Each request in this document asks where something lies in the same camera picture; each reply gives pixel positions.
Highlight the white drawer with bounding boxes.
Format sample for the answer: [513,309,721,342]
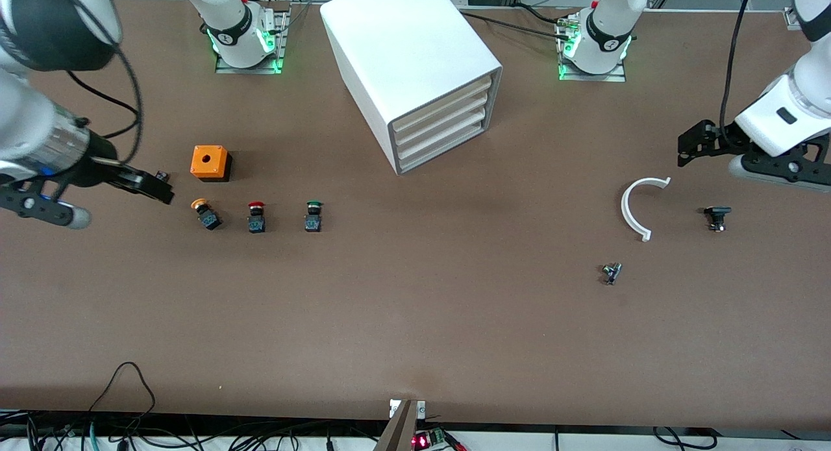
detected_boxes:
[394,91,494,145]
[398,117,494,173]
[396,106,494,158]
[391,76,494,132]

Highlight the white drawer cabinet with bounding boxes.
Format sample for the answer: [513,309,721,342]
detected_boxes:
[319,0,504,176]

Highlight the black flat-head part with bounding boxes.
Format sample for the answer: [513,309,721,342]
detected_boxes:
[704,206,733,232]

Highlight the circuit board with red light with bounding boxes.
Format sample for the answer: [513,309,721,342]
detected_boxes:
[411,427,467,451]

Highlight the yellow push button switch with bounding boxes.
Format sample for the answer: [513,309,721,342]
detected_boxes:
[191,198,223,231]

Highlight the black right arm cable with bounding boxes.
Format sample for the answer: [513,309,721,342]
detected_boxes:
[55,36,145,167]

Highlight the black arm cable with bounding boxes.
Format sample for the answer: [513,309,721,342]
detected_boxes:
[718,0,758,143]
[55,36,145,167]

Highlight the orange button enclosure box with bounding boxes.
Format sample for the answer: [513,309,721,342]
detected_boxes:
[190,145,232,183]

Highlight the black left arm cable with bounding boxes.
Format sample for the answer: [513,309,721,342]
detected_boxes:
[718,0,758,143]

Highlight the white curved plastic bracket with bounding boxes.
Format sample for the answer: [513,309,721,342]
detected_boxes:
[621,177,672,243]

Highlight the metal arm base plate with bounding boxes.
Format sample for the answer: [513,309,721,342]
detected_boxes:
[214,23,287,74]
[557,13,628,83]

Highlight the black looped cable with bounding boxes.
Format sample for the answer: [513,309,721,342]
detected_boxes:
[88,361,157,427]

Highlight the black cable on table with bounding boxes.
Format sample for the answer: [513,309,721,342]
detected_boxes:
[458,10,573,42]

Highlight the grey camera mounting post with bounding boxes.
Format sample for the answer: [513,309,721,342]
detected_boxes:
[373,399,427,451]

